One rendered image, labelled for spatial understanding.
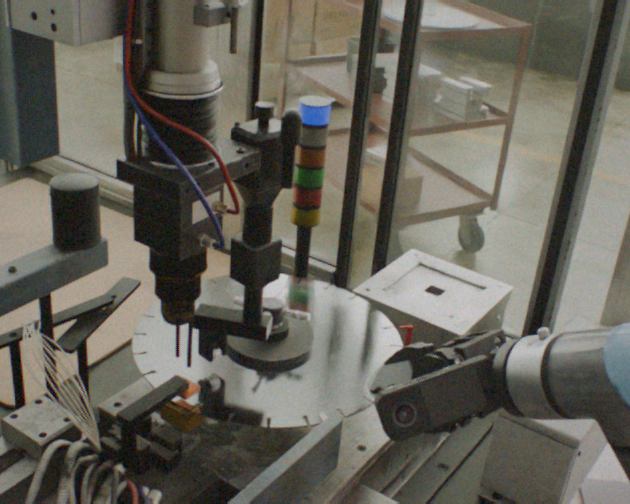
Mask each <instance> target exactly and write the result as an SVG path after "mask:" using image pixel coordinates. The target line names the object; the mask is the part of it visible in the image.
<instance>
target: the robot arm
mask: <svg viewBox="0 0 630 504"><path fill-rule="evenodd" d="M537 334H538V335H534V336H528V337H524V338H517V339H511V340H509V341H507V339H506V336H505V332H503V330H494V331H485V332H475V333H466V334H463V335H461V336H458V337H456V338H454V339H452V340H451V341H449V342H447V344H443V345H441V346H439V349H438V350H436V351H435V349H434V345H433V344H429V345H426V344H424V343H415V344H411V345H408V346H406V347H403V348H401V349H399V350H398V351H396V352H395V353H394V354H392V355H391V356H389V357H388V358H387V360H386V361H385V362H384V363H383V364H382V365H381V366H380V367H379V368H378V369H377V370H375V371H374V372H373V374H372V375H371V378H370V380H369V382H368V384H367V387H368V389H369V394H370V396H371V397H372V398H373V399H374V406H375V409H376V412H377V416H379V419H380V422H381V424H382V427H383V430H384V432H385V433H386V434H387V437H388V438H389V439H390V440H392V441H394V442H401V441H404V440H407V439H410V438H412V436H416V435H419V434H422V433H424V432H425V433H430V434H436V433H440V432H447V433H451V432H454V431H456V430H457V429H458V428H457V425H456V424H459V425H460V427H462V428H463V427H465V426H467V425H469V424H470V422H472V418H474V417H478V418H484V417H486V416H487V415H489V414H492V413H494V412H496V411H498V410H499V409H501V408H503V409H504V410H505V411H506V412H507V413H509V414H510V415H513V416H516V417H527V418H529V419H534V420H594V421H596V422H597V423H598V425H599V427H600V429H601V431H602V432H603V434H604V436H605V438H606V440H607V442H608V443H609V446H610V448H611V450H612V452H613V453H614V455H615V457H616V459H617V461H618V462H619V464H620V466H621V468H622V469H623V471H624V473H625V476H626V477H627V479H628V481H629V483H630V323H627V324H621V325H618V326H614V327H604V328H593V329H583V330H573V332H564V333H557V334H553V335H550V332H549V330H548V328H546V327H542V328H539V330H538V331H537ZM479 335H481V336H479ZM472 336H476V337H472ZM495 337H498V338H499V339H500V340H495ZM501 342H502V345H501ZM395 384H396V385H397V386H393V387H390V386H392V385H395ZM388 387H390V388H388ZM385 388H387V389H385Z"/></svg>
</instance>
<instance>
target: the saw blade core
mask: <svg viewBox="0 0 630 504"><path fill-rule="evenodd" d="M299 279H300V277H296V276H287V275H280V279H279V280H277V281H274V282H272V283H269V284H268V285H267V286H266V287H264V298H266V297H276V296H277V294H278V293H279V291H280V290H281V289H282V287H285V289H287V291H288V293H287V295H286V296H285V298H284V299H283V300H282V301H283V302H284V308H286V309H290V310H296V311H300V312H304V313H309V314H310V315H311V318H310V320H309V321H306V322H307V324H309V325H310V326H311V327H312V328H313V330H314V332H315V346H314V349H313V351H312V352H311V354H310V355H309V356H306V357H305V359H304V360H302V361H300V362H298V363H295V364H292V365H286V366H278V367H267V366H259V365H253V364H250V363H247V362H244V361H242V360H239V358H237V357H236V356H234V355H233V354H232V353H230V351H229V350H228V349H227V355H225V356H222V355H221V356H220V357H219V358H218V360H217V359H216V361H213V362H211V363H209V362H208V361H207V359H204V358H203V357H201V356H200V355H199V354H198V330H196V329H193V341H192V367H191V368H188V367H187V358H186V354H188V334H187V331H189V323H186V324H183V326H180V357H176V356H175V345H176V326H172V324H168V323H166V322H165V321H164V319H163V317H162V315H161V312H160V300H158V301H157V302H155V303H154V304H153V305H152V306H150V307H149V309H148V310H147V311H146V312H145V313H144V314H143V316H142V317H141V318H140V320H139V322H138V323H137V327H136V329H135V332H134V336H133V355H134V359H135V362H136V365H137V367H138V369H139V371H140V373H141V374H142V376H143V377H144V378H145V380H146V381H148V383H149V384H150V385H151V386H152V387H153V388H154V389H155V388H156V387H158V386H159V385H161V384H162V383H164V382H167V380H168V379H170V378H171V377H173V376H174V375H176V374H177V375H181V376H183V377H186V378H188V380H190V381H192V382H194V383H196V384H197V385H199V386H200V391H199V392H197V393H196V394H194V395H193V396H192V397H190V398H189V400H187V401H185V400H182V398H180V397H178V396H176V397H175V398H174V399H172V401H171V402H172V403H175V402H176V401H180V404H179V405H178V406H180V407H181V408H184V409H187V410H189V411H192V410H193V409H194V408H196V405H201V406H198V407H197V408H196V409H195V410H194V411H193V413H196V414H198V415H201V416H205V418H208V419H211V420H215V421H218V422H223V423H228V421H229V419H230V414H234V416H233V417H232V419H231V421H230V424H233V425H239V426H246V427H256V428H267V419H270V428H279V429H280V428H300V427H307V424H306V422H305V420H304V419H303V418H307V423H309V425H310V426H316V425H319V424H320V423H321V422H322V421H323V420H322V418H321V417H320V415H319V414H321V412H324V415H326V416H327V417H329V416H330V415H335V416H337V417H339V418H341V419H344V417H345V418H348V417H351V416H353V415H355V413H358V412H361V411H363V410H365V409H366V408H368V407H370V406H372V404H374V399H373V398H372V397H371V396H370V394H369V389H368V387H367V384H368V382H369V380H370V378H371V375H372V374H373V372H374V371H375V370H377V369H378V368H379V367H380V366H381V365H382V364H383V363H384V362H385V361H386V360H387V358H388V357H389V356H391V355H392V354H394V353H395V352H396V351H398V350H399V349H401V348H403V347H402V342H401V338H400V336H399V334H398V332H397V330H396V329H395V328H394V326H392V325H391V322H390V321H389V320H388V319H387V318H386V317H385V316H384V315H383V314H382V313H381V312H380V311H378V309H376V308H374V307H373V305H371V304H370V303H368V302H367V301H365V300H364V299H362V298H360V297H357V296H356V297H355V295H353V294H351V293H349V292H347V291H345V290H342V289H339V287H336V286H334V285H330V286H329V284H328V283H323V282H320V281H316V280H312V279H306V278H301V280H300V282H299V283H298V281H299ZM211 281H212V282H213V283H215V284H212V282H211ZM211 281H210V280H209V279H205V280H201V295H200V297H199V298H198V299H197V300H195V304H196V310H197V308H198V305H199V304H200V303H204V304H211V305H217V307H223V308H229V309H235V310H242V311H243V307H242V305H237V304H234V302H233V300H234V297H236V296H237V297H242V298H244V285H242V284H240V283H238V282H236V281H234V280H233V279H231V278H230V275H229V276H221V277H215V278H211ZM328 286H329V287H328ZM327 287H328V290H324V289H327ZM349 299H352V300H349ZM152 317H154V318H152ZM390 346H394V347H390ZM143 353H146V354H143ZM152 372H156V373H152ZM362 398H366V399H367V400H368V401H367V400H365V399H362ZM370 402H371V403H370ZM336 410H340V413H341V415H342V416H344V417H342V416H341V415H340V413H339V412H338V411H336Z"/></svg>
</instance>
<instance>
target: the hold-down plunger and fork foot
mask: <svg viewBox="0 0 630 504"><path fill-rule="evenodd" d="M263 304H264V289H260V290H254V291H251V290H249V289H247V287H245V286H244V305H243V311H242V310H235V309H229V308H223V307H217V305H211V304H204V303H200V304H199V305H198V308H197V310H196V311H195V317H194V322H193V329H196V330H198V354H199V355H200V356H201V357H203V358H204V359H207V361H208V362H209V363H211V362H213V349H214V343H216V344H217V345H218V346H219V347H220V349H221V355H222V356H225V355H227V336H228V335H231V336H237V337H243V338H249V339H254V340H256V341H261V342H266V341H267V338H268V336H269V334H270V332H271V326H272V316H271V315H265V314H263Z"/></svg>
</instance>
